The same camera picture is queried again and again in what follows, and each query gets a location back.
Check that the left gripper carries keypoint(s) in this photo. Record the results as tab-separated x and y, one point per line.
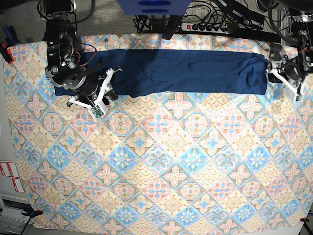
293	74

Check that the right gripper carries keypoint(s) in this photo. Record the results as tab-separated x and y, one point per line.
96	88

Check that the blue long-sleeve T-shirt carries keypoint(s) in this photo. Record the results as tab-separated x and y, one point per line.
147	71

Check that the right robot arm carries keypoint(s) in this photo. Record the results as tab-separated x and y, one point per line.
65	68

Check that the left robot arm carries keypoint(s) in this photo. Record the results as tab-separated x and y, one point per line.
281	69

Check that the black red table clamp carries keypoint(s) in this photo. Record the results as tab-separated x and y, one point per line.
6	53

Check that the blue spring clamp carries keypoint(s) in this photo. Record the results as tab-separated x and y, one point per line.
11	36

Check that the white power strip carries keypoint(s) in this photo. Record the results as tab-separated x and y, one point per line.
207	28

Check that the patterned tile tablecloth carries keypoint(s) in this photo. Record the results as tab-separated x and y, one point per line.
167	163

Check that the red white label stickers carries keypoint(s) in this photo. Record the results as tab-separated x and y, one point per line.
9	169

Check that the orange clamp bottom right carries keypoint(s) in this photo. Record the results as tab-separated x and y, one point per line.
304	220

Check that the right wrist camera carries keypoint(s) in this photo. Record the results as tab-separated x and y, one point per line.
97	111

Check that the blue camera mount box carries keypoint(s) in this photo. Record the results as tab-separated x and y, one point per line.
154	7

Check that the black mount post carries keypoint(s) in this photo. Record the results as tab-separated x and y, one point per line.
172	24

